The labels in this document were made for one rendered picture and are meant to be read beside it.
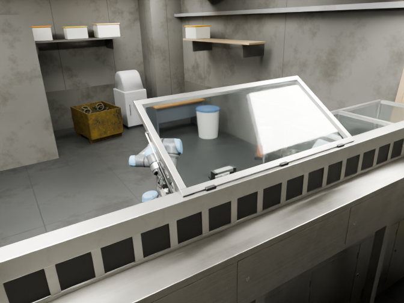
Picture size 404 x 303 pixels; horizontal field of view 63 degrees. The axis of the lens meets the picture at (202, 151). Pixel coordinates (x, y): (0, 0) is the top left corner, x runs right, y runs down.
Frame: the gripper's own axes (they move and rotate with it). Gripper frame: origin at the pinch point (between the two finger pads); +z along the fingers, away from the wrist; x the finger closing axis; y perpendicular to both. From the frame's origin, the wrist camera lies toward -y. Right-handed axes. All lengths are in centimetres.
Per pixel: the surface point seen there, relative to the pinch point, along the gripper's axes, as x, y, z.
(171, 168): -18, 59, 5
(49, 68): 31, -407, -500
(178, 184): -18, 60, 13
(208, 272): -19, 54, 49
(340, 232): 61, 43, 58
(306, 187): 52, 49, 31
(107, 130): 100, -404, -313
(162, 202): -27, 59, 18
